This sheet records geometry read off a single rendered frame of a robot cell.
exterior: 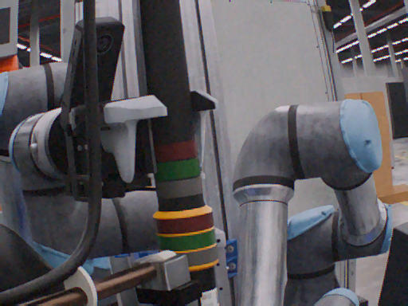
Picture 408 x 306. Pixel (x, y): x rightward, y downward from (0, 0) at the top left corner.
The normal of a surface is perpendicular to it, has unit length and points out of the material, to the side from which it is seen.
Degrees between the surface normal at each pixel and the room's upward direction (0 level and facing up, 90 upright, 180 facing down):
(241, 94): 89
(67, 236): 90
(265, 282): 68
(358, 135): 84
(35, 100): 96
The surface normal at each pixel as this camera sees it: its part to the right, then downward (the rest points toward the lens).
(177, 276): 0.86, -0.08
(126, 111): -0.65, 0.12
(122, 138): -0.86, 0.14
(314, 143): -0.33, 0.11
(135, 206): 0.24, -0.59
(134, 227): 0.39, 0.04
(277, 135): -0.40, -0.15
